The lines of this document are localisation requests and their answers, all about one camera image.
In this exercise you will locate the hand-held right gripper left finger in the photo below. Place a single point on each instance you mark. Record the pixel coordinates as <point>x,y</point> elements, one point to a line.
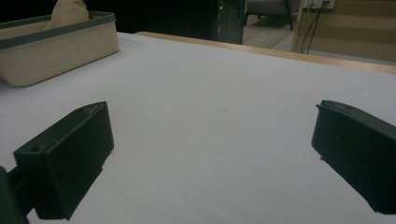
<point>67,155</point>

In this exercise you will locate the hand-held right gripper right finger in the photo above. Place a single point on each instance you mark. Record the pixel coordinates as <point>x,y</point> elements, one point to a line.
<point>358,146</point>

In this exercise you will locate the beige storage basket grey rim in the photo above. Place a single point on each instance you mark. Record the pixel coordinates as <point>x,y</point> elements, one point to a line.
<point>56,53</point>

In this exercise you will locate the khaki pants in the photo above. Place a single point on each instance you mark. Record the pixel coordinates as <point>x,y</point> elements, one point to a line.
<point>70,12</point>

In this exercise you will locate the light wooden cabinet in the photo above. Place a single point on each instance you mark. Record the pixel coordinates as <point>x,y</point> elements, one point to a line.
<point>358,28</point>

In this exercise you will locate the wooden table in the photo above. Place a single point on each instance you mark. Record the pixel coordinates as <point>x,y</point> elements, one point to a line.
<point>280,53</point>

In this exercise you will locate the white table mat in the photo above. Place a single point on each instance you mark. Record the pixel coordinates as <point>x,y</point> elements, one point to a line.
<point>211,109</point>

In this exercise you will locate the grey chair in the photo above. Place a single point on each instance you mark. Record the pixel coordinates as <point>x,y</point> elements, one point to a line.
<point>267,7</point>

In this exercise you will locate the dark metal cabinet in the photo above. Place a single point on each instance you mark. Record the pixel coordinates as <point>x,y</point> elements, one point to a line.
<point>230,21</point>

